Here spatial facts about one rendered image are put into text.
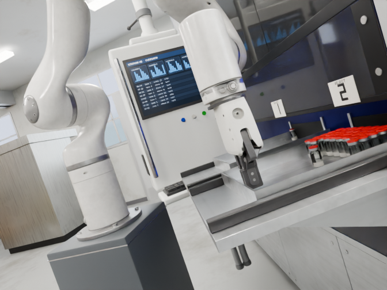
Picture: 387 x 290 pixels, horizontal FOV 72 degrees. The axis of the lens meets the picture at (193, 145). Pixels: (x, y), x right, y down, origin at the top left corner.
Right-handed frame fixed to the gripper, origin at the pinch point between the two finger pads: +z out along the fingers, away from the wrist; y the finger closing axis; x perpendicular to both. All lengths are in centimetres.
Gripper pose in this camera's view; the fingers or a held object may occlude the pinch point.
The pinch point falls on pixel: (251, 177)
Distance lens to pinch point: 52.7
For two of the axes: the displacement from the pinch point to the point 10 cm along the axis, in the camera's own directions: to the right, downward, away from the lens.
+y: -1.1, -0.2, 9.9
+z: 3.2, 9.4, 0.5
